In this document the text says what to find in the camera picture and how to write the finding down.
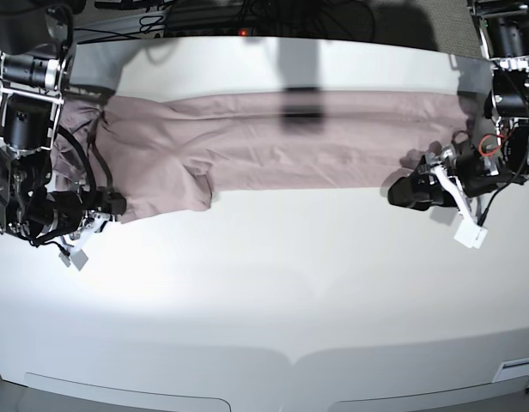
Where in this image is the white label sticker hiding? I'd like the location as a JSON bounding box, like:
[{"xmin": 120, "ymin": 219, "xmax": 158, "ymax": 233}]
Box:
[{"xmin": 492, "ymin": 359, "xmax": 529, "ymax": 383}]

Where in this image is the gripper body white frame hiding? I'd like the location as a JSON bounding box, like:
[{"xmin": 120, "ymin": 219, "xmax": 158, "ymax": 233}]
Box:
[
  {"xmin": 417, "ymin": 145, "xmax": 512, "ymax": 223},
  {"xmin": 23, "ymin": 187, "xmax": 121, "ymax": 252}
]

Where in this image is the pale pink T-shirt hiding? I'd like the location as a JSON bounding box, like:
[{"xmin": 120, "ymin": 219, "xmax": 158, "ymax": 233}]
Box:
[{"xmin": 60, "ymin": 91, "xmax": 477, "ymax": 223}]

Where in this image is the black power strip red light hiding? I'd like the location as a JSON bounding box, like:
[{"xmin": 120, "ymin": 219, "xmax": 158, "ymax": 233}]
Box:
[{"xmin": 164, "ymin": 25, "xmax": 252, "ymax": 38}]

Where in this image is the robot arm black silver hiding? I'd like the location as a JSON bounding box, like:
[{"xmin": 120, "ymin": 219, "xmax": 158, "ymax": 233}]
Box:
[
  {"xmin": 387, "ymin": 1, "xmax": 529, "ymax": 213},
  {"xmin": 0, "ymin": 1, "xmax": 126, "ymax": 264}
]

